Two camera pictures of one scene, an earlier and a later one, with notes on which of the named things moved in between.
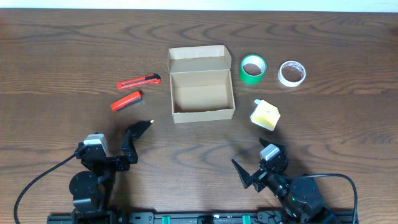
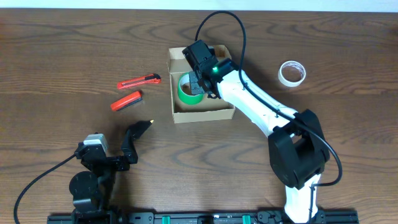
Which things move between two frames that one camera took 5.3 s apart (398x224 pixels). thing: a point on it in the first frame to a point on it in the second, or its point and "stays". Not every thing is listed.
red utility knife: (150, 79) stays
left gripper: (129, 149) stays
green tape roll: (252, 68) to (185, 91)
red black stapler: (127, 101) stays
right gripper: (247, 180) to (195, 88)
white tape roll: (291, 73) stays
